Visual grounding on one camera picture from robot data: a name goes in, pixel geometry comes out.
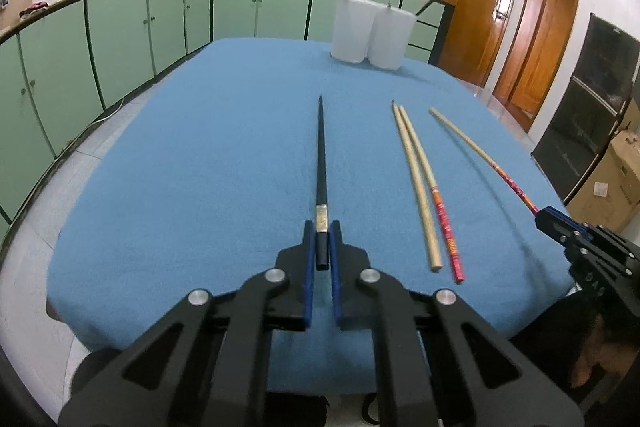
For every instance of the white plastic holder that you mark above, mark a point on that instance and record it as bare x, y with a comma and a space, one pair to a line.
352, 26
390, 36

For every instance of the right hand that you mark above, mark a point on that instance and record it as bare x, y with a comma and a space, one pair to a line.
602, 348

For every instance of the left white plastic holder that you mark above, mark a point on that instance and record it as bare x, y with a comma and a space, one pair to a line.
352, 26

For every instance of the cardboard box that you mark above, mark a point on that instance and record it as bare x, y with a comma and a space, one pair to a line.
610, 194

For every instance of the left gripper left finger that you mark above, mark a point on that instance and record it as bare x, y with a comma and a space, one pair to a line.
205, 362

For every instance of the green lower kitchen cabinets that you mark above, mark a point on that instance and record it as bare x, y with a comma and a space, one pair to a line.
62, 70

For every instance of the black chopstick silver band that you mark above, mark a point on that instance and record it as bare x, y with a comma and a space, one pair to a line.
322, 211

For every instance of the right white plastic holder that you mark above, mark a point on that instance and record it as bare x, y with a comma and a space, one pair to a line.
390, 36

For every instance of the red patterned bamboo chopstick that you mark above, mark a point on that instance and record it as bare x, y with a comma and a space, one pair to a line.
441, 210

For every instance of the far wooden door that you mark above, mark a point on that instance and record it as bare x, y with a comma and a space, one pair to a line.
534, 57

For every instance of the red handled bamboo chopstick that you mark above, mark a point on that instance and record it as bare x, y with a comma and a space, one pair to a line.
489, 160

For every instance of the plain bamboo chopstick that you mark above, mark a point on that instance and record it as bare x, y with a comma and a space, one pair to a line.
431, 242

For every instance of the blue table mat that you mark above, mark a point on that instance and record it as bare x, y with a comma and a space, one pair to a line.
217, 174

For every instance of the black glass cabinet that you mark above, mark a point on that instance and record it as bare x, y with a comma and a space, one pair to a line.
591, 108

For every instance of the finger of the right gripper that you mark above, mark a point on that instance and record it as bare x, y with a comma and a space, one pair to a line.
560, 227
571, 248

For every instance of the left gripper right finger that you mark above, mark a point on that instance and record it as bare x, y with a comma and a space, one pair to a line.
437, 361

